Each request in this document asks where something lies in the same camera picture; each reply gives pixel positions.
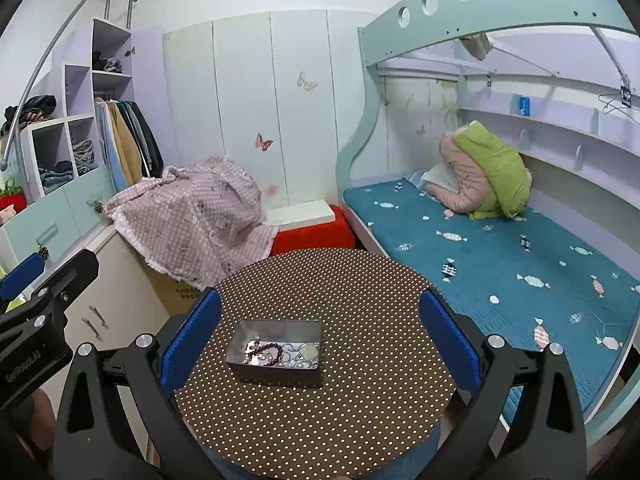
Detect beige hanging cloth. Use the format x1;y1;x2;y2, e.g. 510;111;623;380
460;32;496;61

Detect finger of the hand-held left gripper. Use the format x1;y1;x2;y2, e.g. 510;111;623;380
0;252;46;301
0;249;99;341

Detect row of hanging clothes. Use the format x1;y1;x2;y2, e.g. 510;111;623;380
95;99;165;193

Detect folded blue jeans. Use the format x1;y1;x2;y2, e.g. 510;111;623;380
39;160;75;188

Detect red flower pot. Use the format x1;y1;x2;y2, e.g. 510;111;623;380
0;176;27;213

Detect dark red bead bracelet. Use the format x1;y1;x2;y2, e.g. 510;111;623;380
252;342;285;367

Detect white flat box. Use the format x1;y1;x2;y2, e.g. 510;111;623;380
262;199;336;226

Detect folded grey clothes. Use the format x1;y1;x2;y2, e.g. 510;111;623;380
72;140;97;173

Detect pink checked cloth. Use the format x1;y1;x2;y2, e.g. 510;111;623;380
102;155;281;288

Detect pink padded jacket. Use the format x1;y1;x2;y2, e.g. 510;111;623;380
427;132;501;213

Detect silver chain necklace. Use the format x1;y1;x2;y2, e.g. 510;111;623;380
280;342;313;370

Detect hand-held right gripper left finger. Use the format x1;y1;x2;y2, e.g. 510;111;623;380
52;287;223;480

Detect red stool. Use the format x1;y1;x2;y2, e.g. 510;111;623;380
270;205;356;258

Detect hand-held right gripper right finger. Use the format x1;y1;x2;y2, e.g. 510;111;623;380
419;287;591;480

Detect curved grey metal rail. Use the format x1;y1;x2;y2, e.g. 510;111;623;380
0;0;138;171

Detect silver metal tin box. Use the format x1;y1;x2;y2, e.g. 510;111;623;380
225;318;323;388

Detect beige low cabinet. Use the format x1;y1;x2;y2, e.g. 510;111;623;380
45;220;173;461

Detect person's left hand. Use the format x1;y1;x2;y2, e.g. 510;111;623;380
29;388;57;461

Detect teal bunk bed frame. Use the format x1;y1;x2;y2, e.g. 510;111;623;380
335;0;640;453

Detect dark clothes pile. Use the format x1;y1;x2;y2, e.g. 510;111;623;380
2;94;58;133

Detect purple and teal shelf cabinet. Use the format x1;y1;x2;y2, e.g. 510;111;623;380
0;17;166;271

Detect brown polka dot round table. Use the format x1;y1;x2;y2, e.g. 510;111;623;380
172;247;458;478

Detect cardboard box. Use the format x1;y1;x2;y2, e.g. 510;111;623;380
145;257;206;316

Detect white wardrobe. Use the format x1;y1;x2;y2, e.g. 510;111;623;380
162;7;381;211

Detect green pillow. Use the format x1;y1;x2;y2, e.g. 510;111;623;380
454;122;532;221

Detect wire clothes hanger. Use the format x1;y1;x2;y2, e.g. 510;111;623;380
597;87;640;126

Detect blue candy print mattress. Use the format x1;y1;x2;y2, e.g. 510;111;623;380
342;177;640;426

